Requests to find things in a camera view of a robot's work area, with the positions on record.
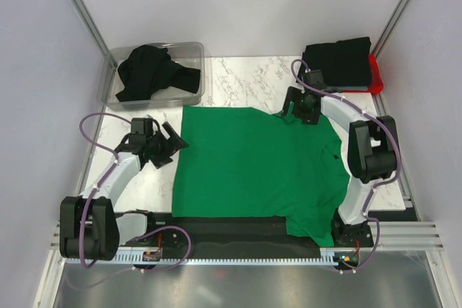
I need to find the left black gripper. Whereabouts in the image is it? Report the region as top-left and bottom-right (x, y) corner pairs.
(147, 123), (188, 169)

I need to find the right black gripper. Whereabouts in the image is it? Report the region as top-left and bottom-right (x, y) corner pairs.
(281, 86), (320, 126)

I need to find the green t shirt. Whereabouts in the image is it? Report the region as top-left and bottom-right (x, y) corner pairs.
(172, 107), (349, 247)

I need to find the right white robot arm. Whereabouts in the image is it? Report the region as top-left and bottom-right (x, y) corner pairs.
(281, 87), (401, 246)

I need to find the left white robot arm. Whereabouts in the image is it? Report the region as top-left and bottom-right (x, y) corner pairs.
(59, 118), (188, 268)

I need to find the folded black t shirt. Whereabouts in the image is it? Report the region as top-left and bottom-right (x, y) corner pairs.
(302, 37), (372, 87)

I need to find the clear plastic bin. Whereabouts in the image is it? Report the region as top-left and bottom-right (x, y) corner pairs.
(97, 42), (205, 111)

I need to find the crumpled black t shirt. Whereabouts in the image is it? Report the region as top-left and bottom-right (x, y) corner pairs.
(116, 45), (201, 102)

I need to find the folded red t shirt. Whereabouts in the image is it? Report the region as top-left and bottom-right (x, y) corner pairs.
(351, 53), (384, 95)

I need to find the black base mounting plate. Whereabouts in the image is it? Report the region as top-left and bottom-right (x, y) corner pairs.
(115, 210), (422, 260)

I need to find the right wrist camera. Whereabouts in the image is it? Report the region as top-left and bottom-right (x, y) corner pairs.
(301, 70), (340, 93)

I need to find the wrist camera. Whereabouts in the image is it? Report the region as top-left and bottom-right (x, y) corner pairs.
(130, 118), (154, 137)
(301, 70), (340, 93)

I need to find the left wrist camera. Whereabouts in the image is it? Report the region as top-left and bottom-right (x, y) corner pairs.
(130, 118), (154, 137)

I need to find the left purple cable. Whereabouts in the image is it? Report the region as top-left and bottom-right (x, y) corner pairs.
(79, 113), (193, 275)

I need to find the white slotted cable duct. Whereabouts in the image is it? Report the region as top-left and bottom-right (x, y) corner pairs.
(66, 247), (372, 265)

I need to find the right aluminium frame post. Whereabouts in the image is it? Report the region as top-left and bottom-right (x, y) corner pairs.
(372, 0), (412, 58)

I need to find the aluminium frame post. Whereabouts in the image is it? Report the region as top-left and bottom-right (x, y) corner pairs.
(372, 0), (412, 58)
(71, 0), (109, 56)

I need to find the left aluminium frame post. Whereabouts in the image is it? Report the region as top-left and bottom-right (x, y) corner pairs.
(71, 0), (109, 56)

